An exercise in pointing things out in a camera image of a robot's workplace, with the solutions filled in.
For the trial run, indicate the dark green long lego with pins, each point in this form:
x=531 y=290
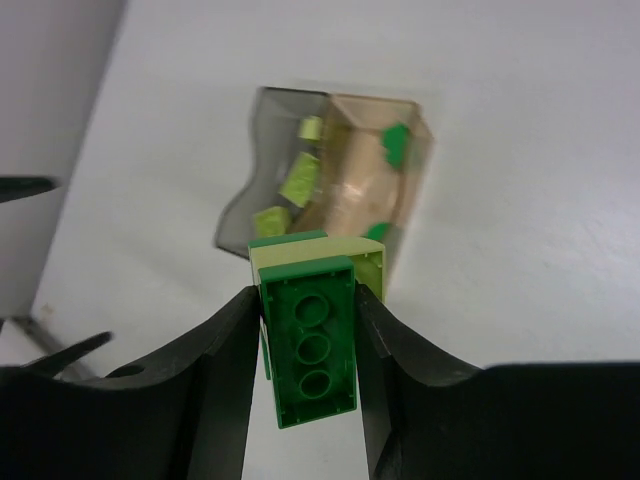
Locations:
x=307 y=290

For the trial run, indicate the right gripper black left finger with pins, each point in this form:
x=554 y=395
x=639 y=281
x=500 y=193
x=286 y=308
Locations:
x=179 y=412

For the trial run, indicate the lime green small lego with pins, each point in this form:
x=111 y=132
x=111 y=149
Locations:
x=311 y=128

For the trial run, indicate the orange transparent container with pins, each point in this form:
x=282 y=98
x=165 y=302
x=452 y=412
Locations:
x=356 y=187

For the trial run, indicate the lime green 2x3 lego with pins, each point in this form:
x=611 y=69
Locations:
x=299 y=185

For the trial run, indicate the grey transparent container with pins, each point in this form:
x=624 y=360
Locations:
x=274 y=125

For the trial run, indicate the small dark green lego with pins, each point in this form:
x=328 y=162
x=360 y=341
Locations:
x=394 y=140

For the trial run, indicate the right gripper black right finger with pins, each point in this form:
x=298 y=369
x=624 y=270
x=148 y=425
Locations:
x=427 y=414

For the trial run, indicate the pale yellow-green small lego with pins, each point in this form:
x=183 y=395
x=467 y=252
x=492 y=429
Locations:
x=271 y=222

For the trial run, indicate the dark green square lego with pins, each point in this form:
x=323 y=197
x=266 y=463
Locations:
x=378 y=231

